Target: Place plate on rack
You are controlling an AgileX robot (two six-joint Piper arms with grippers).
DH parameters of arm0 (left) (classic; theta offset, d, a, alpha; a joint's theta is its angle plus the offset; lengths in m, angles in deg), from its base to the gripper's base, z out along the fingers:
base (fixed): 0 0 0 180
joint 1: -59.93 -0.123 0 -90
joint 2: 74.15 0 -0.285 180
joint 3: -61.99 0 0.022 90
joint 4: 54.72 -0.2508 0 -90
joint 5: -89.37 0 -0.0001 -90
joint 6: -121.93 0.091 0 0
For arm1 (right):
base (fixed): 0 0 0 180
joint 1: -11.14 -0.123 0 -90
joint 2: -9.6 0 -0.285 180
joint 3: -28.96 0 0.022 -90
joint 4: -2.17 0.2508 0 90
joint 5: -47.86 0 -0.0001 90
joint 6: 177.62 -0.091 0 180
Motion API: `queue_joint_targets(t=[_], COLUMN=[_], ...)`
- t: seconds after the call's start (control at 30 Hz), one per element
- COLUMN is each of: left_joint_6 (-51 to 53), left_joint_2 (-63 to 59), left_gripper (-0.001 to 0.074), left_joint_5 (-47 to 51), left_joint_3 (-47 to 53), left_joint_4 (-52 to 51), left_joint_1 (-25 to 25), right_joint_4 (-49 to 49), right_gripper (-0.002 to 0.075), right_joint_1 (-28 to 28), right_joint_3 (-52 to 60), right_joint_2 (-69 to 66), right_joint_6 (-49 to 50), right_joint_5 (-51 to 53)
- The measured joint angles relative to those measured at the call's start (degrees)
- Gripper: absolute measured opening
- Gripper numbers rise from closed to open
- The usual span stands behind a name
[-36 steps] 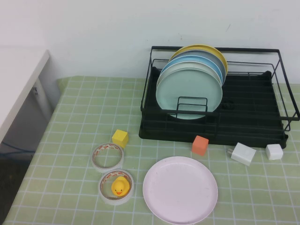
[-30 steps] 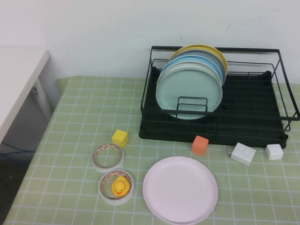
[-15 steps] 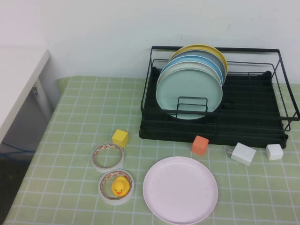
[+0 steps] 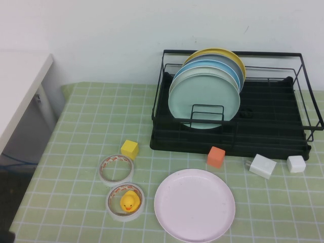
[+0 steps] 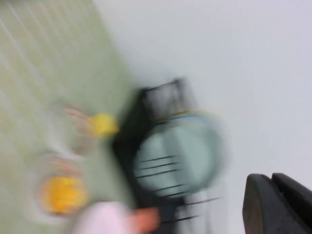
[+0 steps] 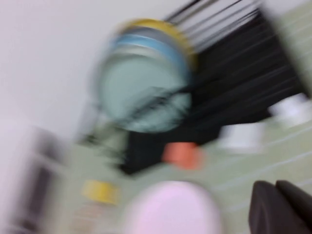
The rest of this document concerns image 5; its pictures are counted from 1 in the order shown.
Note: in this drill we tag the yellow cube block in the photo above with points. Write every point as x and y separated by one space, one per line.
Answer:
103 124

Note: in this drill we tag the mint green round plate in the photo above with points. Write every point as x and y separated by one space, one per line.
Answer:
178 156

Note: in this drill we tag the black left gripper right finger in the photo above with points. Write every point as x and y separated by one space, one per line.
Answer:
296 187

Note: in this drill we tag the white tape roll holding duck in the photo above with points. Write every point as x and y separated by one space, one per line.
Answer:
39 170

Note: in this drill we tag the pink round plate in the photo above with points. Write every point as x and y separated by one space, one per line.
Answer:
104 219

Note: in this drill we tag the green checked tablecloth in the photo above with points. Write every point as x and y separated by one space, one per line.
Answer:
48 61

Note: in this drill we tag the orange cube block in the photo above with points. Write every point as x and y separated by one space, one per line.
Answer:
147 218

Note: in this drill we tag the yellow rubber duck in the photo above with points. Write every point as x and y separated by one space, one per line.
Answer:
63 195

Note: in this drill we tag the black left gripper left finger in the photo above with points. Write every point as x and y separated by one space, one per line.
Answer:
260 207

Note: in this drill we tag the light blue round plate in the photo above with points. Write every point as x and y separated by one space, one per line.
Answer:
180 117

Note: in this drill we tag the empty white tape roll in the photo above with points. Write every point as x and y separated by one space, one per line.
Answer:
78 126

